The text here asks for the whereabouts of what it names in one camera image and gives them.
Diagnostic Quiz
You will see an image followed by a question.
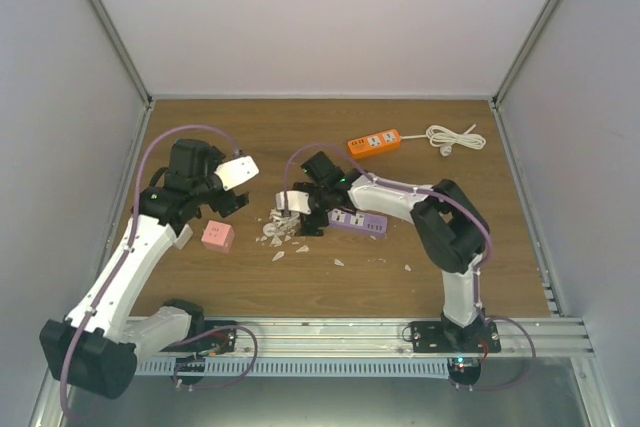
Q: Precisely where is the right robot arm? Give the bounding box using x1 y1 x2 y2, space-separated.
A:
276 151 493 352

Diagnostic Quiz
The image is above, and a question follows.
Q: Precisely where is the purple power strip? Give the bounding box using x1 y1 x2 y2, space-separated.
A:
328 209 388 238

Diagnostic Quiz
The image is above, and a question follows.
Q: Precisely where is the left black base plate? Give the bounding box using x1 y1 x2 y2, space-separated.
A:
163 319 237 355

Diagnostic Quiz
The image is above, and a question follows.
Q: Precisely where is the white tiger charger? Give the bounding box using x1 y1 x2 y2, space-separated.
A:
173 225 193 250

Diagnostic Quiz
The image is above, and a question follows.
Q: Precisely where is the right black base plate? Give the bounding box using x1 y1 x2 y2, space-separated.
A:
400 319 502 354

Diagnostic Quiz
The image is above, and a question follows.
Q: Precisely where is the white power strip cable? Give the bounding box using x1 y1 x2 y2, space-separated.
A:
398 121 488 158

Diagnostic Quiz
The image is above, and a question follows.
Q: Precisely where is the grey slotted cable duct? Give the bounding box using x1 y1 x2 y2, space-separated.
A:
134 357 451 378

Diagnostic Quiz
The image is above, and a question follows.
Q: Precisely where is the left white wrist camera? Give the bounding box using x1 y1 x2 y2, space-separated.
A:
214 155 259 191

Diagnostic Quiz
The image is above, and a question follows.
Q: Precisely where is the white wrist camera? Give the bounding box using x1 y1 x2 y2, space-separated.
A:
275 190 311 215
214 155 259 191

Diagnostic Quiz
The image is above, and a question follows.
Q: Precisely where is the aluminium rail frame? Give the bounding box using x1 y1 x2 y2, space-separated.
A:
29 314 616 427

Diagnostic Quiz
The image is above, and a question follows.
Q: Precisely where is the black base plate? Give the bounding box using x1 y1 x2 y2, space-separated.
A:
400 319 502 354
163 319 237 355

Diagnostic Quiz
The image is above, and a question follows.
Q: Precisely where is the orange power strip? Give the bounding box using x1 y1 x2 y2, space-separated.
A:
347 129 402 160

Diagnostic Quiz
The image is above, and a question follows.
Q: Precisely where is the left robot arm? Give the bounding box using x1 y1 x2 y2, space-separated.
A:
39 139 259 399

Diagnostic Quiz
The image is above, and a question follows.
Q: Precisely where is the pink white charger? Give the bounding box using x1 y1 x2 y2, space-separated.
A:
201 220 235 253

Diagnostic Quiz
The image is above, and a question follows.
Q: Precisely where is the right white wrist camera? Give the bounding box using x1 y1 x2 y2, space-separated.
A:
275 190 311 215

